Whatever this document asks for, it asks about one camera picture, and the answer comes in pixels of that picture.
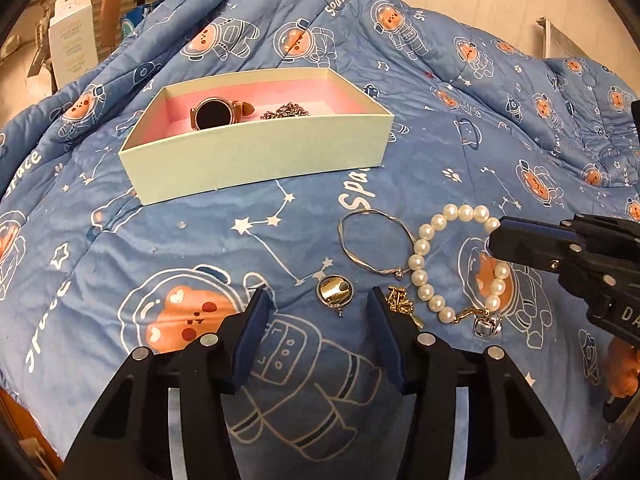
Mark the dark beaded bracelet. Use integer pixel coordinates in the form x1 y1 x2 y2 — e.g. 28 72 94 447
259 102 310 122

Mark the rose gold watch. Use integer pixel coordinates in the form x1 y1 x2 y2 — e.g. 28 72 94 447
190 96 255 131

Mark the tall white carton box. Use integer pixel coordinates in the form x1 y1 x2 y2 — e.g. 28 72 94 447
49 0 99 89

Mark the thin silver bangle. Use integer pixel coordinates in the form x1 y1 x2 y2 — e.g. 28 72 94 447
336 208 416 281

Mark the blue space print quilt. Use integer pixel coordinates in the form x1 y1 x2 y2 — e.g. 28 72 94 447
1 0 639 479

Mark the right hand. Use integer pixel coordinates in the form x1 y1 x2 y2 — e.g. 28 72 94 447
604 337 640 399

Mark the pale green jewelry box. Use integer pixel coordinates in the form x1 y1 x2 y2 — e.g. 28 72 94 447
119 67 394 205

